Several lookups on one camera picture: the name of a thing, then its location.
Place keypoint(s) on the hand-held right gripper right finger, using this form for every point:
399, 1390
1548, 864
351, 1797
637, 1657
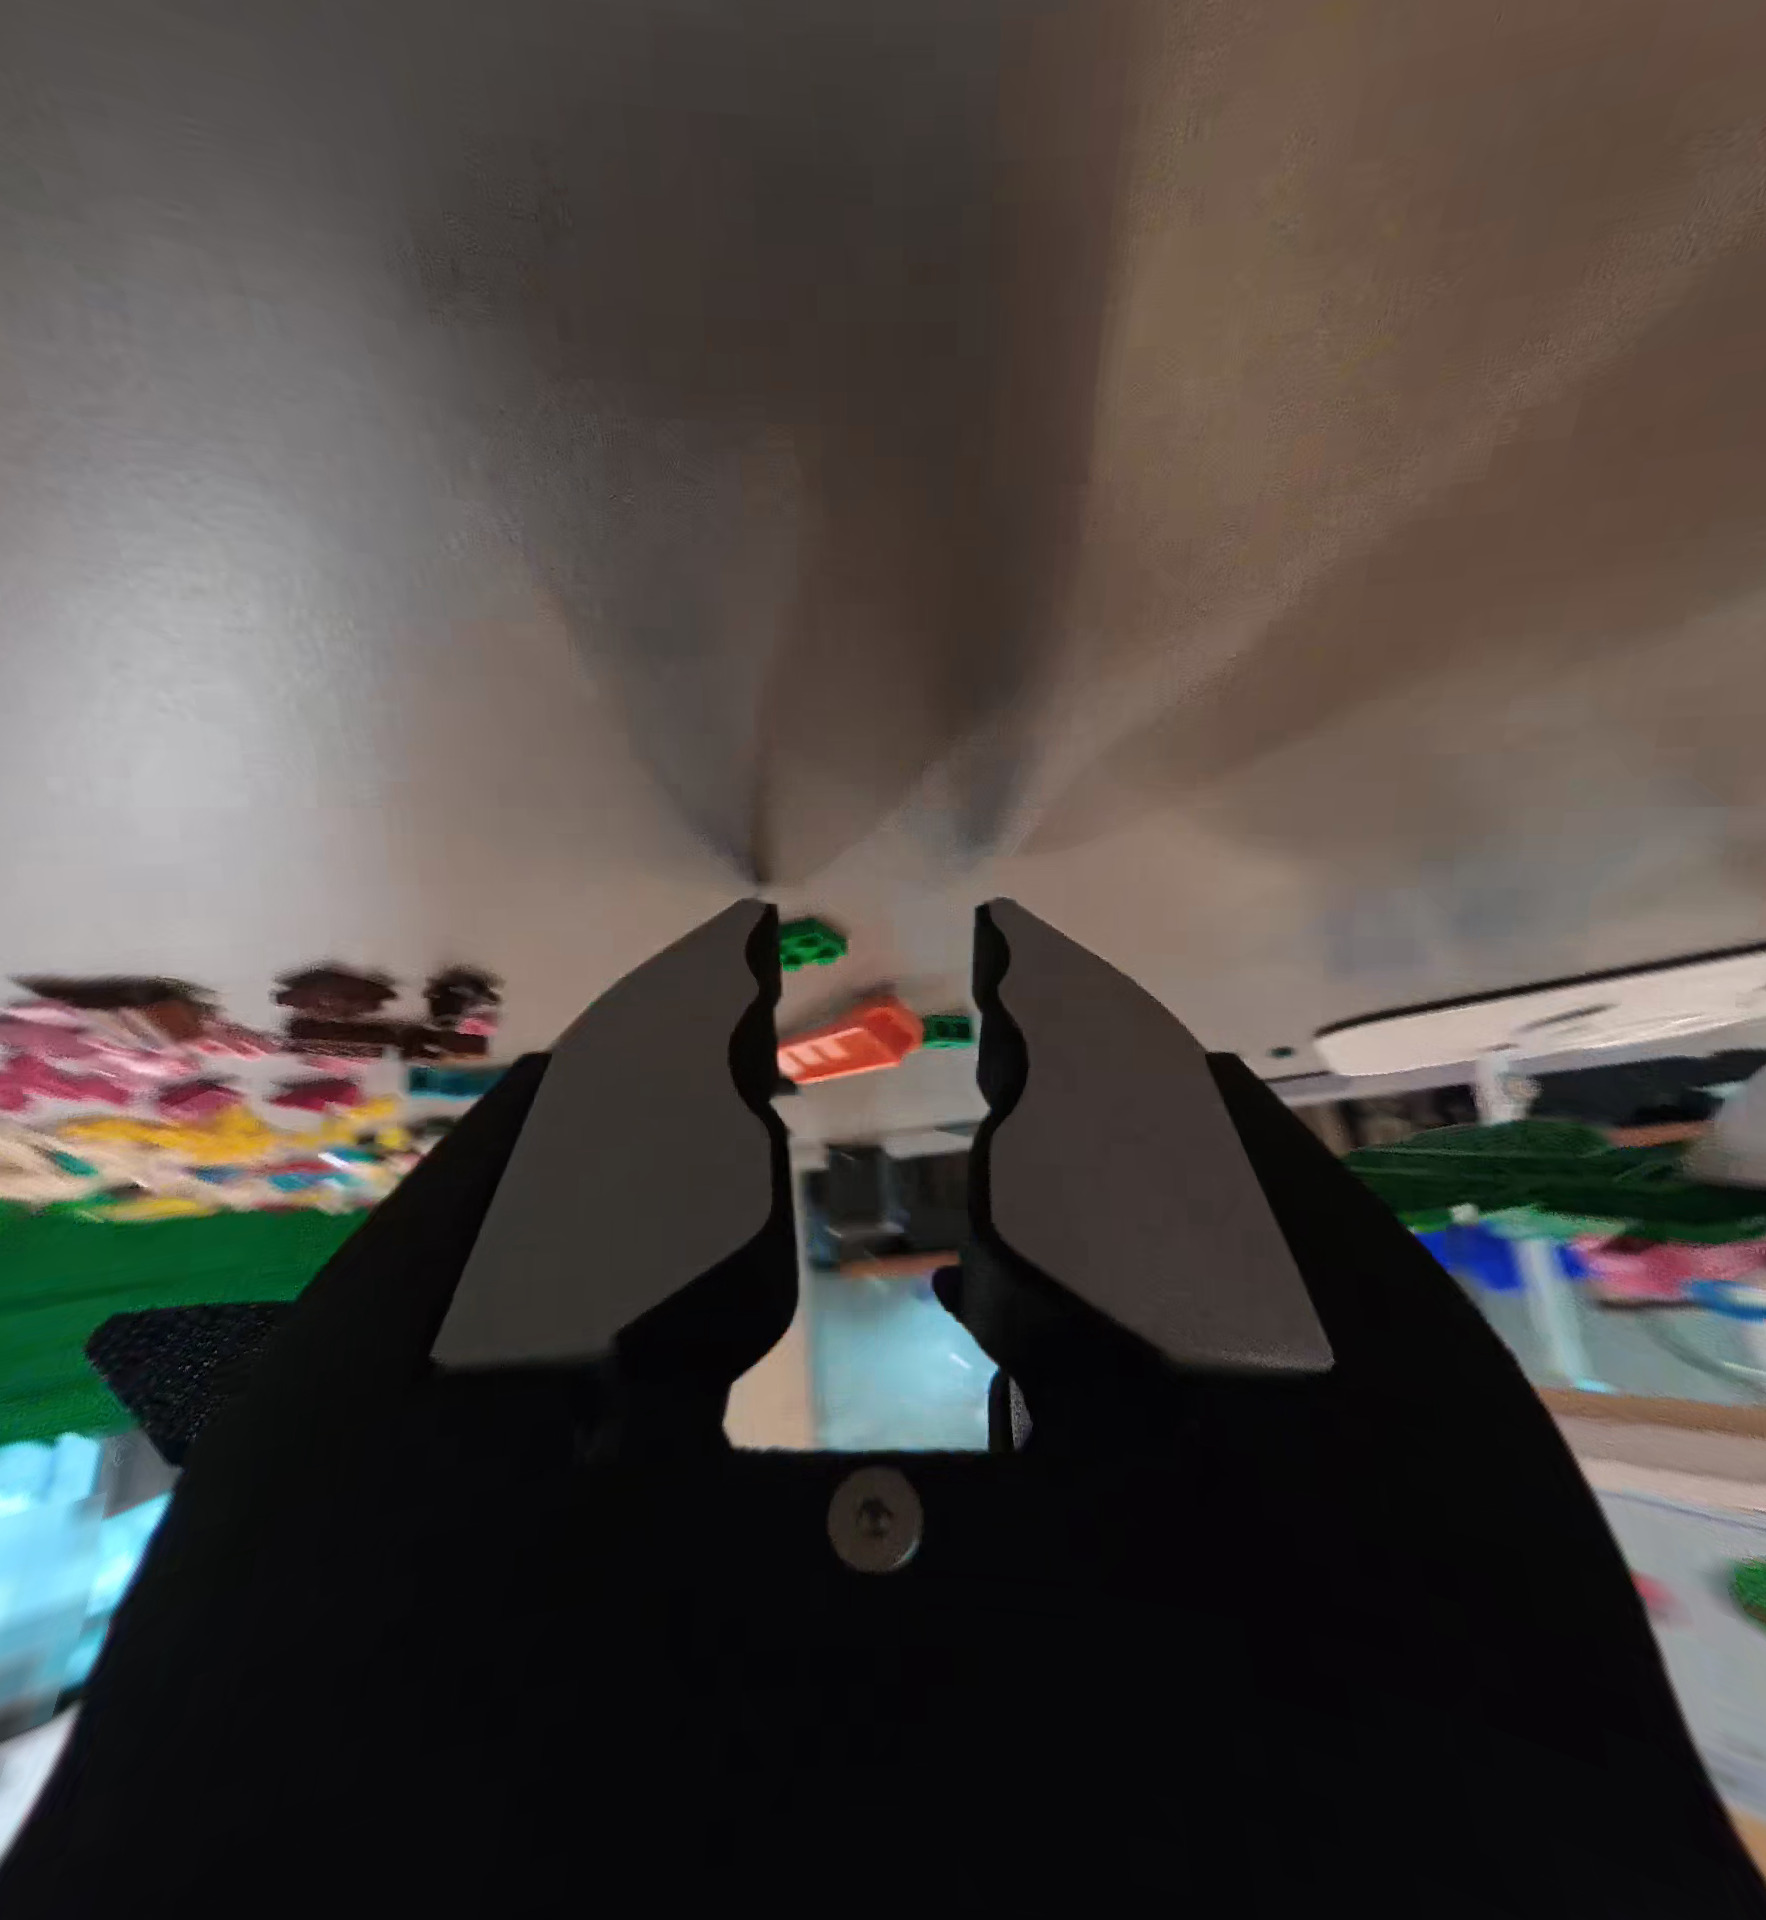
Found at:
1138, 1170

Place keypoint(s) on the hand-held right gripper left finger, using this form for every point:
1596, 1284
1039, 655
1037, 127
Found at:
629, 1170

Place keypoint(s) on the green lego build pink flowers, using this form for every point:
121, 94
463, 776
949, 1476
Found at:
1558, 1178

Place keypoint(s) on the orange lego piece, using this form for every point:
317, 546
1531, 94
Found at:
849, 1044

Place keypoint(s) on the tiny green lego piece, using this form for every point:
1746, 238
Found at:
949, 1029

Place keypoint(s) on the pile of loose lego pieces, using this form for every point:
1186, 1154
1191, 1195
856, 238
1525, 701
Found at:
208, 1088

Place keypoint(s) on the large green lego plate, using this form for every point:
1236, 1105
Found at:
119, 1291

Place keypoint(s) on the lego instruction booklet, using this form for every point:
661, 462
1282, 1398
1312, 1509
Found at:
1746, 1635

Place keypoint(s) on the pale blue lego box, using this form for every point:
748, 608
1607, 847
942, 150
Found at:
13, 1575

